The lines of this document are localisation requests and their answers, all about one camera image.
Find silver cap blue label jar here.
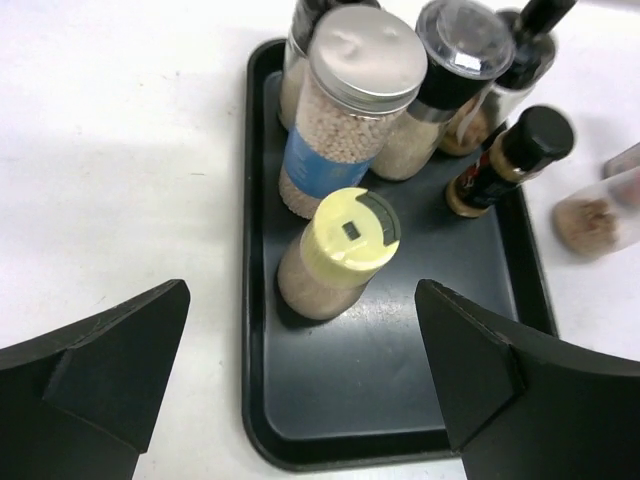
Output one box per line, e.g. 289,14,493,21
279,4,428,219

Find yellow cap spice jar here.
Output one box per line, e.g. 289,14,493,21
277,187,401,321

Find pink cap spice jar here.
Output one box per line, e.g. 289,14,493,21
551,167,639,259

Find small black cap spice jar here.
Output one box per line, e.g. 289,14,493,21
445,105,575,218

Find black rectangular tray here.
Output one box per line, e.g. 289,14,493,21
242,39,557,472

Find black cap brown spice bottle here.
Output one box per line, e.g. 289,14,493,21
439,0,575,157

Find black cap white powder bottle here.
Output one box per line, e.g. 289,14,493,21
278,0,381,130

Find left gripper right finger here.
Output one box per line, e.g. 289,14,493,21
415,280,639,479

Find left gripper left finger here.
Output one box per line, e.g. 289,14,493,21
1,279,190,479

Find grey grinder cap salt jar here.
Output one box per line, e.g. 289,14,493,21
370,1,515,181

